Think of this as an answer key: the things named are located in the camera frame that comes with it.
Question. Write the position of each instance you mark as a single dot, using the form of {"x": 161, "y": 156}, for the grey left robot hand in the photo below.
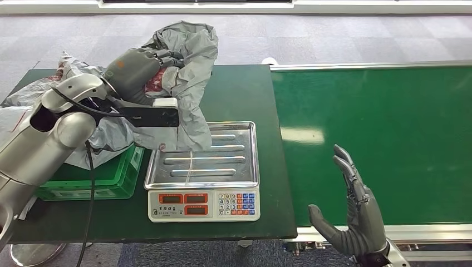
{"x": 129, "y": 73}

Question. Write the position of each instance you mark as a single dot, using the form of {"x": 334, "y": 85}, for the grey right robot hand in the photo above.
{"x": 363, "y": 225}

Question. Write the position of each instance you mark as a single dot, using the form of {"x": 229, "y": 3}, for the grey red-print package bag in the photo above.
{"x": 193, "y": 73}

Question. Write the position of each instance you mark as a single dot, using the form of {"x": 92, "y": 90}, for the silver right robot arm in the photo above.
{"x": 396, "y": 256}

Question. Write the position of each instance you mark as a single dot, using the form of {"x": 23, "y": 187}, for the grey package bag red stripe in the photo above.
{"x": 75, "y": 68}

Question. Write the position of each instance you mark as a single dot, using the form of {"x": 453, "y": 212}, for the large crumpled grey package bag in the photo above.
{"x": 110, "y": 137}

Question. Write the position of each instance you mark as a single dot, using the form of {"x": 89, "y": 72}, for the green conveyor belt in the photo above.
{"x": 387, "y": 129}

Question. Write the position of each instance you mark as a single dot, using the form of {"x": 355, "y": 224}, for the white package red logo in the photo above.
{"x": 10, "y": 117}

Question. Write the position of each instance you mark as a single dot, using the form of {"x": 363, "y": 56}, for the white conveyor roller cap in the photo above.
{"x": 270, "y": 61}

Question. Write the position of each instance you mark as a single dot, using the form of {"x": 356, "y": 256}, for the green plastic crate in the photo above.
{"x": 110, "y": 177}

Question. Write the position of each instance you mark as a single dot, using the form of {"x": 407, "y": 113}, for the dark green table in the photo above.
{"x": 239, "y": 96}

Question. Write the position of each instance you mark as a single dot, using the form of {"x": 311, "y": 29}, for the clear plastic strip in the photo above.
{"x": 189, "y": 169}

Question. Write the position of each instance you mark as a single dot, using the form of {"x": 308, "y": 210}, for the white table foot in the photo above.
{"x": 245, "y": 243}

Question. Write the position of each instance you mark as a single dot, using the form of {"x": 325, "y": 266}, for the electronic scale steel tray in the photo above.
{"x": 206, "y": 173}

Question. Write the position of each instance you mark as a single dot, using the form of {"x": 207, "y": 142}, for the round chrome stand base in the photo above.
{"x": 37, "y": 254}

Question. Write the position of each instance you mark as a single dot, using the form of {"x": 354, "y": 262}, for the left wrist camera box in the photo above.
{"x": 155, "y": 116}

